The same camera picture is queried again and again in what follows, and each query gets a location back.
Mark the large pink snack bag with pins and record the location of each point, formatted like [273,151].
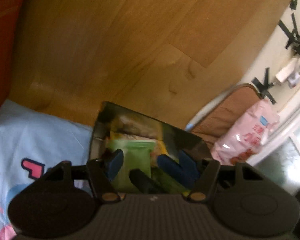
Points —
[242,135]

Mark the pale green snack packet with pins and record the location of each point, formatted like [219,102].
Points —
[135,155]

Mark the dark green snack packet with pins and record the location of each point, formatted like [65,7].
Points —
[168,189]

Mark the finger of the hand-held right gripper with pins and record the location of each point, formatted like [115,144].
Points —
[167,166]
[142,180]

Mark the brown basket with metal rim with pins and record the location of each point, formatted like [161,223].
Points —
[222,115]

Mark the blue cartoon pig bed sheet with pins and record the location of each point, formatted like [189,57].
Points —
[27,135]

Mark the wooden board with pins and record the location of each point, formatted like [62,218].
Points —
[115,42]

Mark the yellow peanut packet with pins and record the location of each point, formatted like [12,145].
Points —
[161,150]

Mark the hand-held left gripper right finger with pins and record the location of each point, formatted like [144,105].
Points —
[190,167]

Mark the white plug adapter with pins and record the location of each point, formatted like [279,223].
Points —
[295,80]

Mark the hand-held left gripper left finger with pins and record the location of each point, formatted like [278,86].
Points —
[115,162]

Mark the white framed glass door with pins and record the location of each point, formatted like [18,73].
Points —
[290,150]

